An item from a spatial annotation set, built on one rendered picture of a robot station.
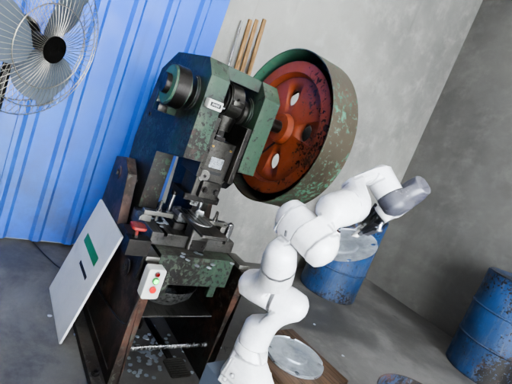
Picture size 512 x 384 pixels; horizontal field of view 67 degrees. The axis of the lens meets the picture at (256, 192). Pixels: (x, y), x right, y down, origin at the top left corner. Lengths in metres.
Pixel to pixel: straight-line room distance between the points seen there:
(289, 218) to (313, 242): 0.10
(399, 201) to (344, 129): 0.58
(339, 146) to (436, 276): 3.11
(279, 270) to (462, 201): 3.72
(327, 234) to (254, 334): 0.48
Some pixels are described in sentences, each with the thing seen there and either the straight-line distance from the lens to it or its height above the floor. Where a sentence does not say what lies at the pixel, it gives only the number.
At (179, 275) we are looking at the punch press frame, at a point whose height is 0.55.
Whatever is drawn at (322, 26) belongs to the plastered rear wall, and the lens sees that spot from 3.70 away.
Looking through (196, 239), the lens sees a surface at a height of 0.71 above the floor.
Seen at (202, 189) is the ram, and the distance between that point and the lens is 1.81.
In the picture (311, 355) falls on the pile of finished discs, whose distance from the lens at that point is 2.06.
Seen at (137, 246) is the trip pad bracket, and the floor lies 0.68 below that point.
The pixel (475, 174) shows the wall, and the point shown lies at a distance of 4.70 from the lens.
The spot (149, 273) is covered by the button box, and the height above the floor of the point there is 0.61.
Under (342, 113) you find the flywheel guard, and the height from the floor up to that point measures 1.49.
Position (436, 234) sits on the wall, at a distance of 4.76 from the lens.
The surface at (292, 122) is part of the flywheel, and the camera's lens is 2.05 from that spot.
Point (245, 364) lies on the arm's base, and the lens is 1.43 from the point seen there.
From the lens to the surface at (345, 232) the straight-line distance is 1.68.
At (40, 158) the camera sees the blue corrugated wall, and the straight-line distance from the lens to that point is 2.89.
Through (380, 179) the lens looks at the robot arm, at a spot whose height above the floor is 1.28.
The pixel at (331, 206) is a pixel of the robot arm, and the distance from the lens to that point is 1.09.
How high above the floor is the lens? 1.31
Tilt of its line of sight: 9 degrees down
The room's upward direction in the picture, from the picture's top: 21 degrees clockwise
